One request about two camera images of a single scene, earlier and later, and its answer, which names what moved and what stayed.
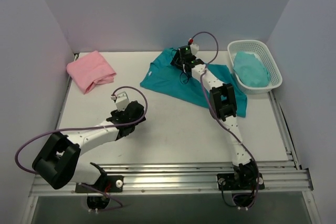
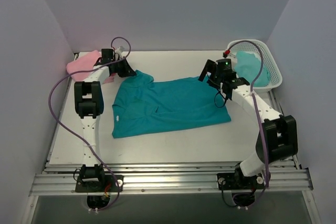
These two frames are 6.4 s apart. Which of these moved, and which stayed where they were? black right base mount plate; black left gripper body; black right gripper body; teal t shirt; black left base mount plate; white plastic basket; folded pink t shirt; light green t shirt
Moved: teal t shirt; black right gripper body; black left gripper body
Stayed: folded pink t shirt; white plastic basket; black right base mount plate; light green t shirt; black left base mount plate
